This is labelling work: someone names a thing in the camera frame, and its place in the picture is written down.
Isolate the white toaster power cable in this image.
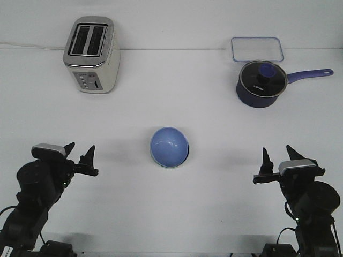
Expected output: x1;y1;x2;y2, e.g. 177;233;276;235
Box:
0;40;66;51

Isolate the green bowl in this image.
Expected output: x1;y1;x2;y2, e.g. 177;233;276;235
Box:
150;146;190;169

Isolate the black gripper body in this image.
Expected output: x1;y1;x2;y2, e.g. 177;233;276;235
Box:
253;160;326;201
40;158;99;193

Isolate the silver two-slot toaster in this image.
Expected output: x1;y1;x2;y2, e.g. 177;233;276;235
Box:
63;16;121;94

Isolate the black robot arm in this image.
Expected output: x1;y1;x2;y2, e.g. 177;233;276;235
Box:
253;145;342;256
1;142;99;256

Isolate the blue saucepan with handle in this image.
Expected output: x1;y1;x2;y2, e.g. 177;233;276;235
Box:
236;69;334;108

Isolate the glass pot lid blue knob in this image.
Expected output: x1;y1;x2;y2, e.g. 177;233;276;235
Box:
239;61;288;97

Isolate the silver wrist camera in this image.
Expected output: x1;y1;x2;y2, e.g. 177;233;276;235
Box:
278;159;317;177
31;143;66;160

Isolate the blue bowl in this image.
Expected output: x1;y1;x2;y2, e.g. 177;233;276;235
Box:
150;127;189;168

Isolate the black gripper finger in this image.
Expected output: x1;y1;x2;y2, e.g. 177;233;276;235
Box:
259;147;274;175
63;142;75;158
78;145;95;170
286;145;307;160

